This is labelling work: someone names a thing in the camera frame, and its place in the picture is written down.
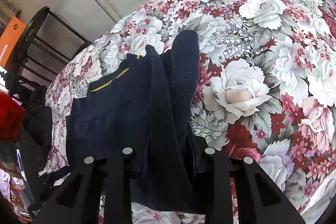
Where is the navy blue knit cardigan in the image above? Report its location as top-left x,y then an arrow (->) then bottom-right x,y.
66,30 -> 202,214

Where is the red plush toy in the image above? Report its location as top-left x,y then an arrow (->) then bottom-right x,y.
0,91 -> 25,139

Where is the floral bed sheet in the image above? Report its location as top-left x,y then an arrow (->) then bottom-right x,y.
44,0 -> 335,223

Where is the orange cardboard box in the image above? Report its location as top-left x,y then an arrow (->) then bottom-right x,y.
0,16 -> 26,71

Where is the black metal bed frame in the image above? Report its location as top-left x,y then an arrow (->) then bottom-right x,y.
1,6 -> 91,97

